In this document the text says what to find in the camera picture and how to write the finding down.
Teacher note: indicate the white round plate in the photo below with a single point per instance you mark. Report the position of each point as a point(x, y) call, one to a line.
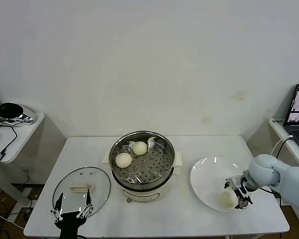
point(204, 174)

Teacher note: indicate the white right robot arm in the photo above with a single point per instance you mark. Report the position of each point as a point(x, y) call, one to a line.
point(289, 176)

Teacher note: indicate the chrome and black headset device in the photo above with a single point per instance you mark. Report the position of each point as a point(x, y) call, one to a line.
point(10, 112)

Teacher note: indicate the white side table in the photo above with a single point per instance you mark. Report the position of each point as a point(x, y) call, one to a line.
point(276, 127)
point(27, 134)

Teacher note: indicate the white steamed baozi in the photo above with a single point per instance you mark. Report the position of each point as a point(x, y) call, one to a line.
point(123, 160)
point(225, 198)
point(139, 148)

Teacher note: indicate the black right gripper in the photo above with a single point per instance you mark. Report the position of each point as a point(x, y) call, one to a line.
point(240, 183)

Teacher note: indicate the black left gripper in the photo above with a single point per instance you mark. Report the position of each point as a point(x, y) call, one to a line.
point(68, 221)

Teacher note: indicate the white electric cooker pot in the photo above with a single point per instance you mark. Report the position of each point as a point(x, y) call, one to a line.
point(144, 196)

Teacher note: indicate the stainless perforated steamer basket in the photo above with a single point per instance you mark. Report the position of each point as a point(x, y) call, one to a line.
point(152, 171)

